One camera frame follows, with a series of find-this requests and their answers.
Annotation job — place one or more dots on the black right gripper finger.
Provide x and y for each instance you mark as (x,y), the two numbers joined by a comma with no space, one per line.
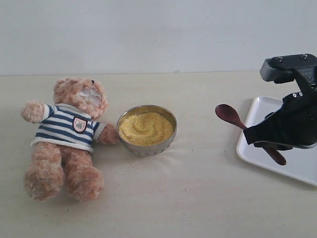
(269,131)
(285,145)

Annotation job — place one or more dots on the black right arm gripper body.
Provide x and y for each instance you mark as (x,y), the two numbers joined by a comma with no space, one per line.
(298,116)

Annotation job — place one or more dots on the dark red wooden spoon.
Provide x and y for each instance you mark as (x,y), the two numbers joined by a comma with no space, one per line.
(228,114)

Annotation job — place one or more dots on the beige teddy bear striped sweater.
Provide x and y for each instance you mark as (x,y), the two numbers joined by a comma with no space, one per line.
(63,142)

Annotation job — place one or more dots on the white rectangular plastic tray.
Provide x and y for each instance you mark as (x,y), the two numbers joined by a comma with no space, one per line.
(301,163)

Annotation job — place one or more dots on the steel bowl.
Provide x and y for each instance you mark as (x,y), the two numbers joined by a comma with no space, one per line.
(148,150)

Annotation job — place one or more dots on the yellow millet grains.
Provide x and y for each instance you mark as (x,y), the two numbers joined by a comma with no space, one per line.
(146,129)

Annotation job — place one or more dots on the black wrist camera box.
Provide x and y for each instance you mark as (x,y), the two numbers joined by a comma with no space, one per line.
(280,69)

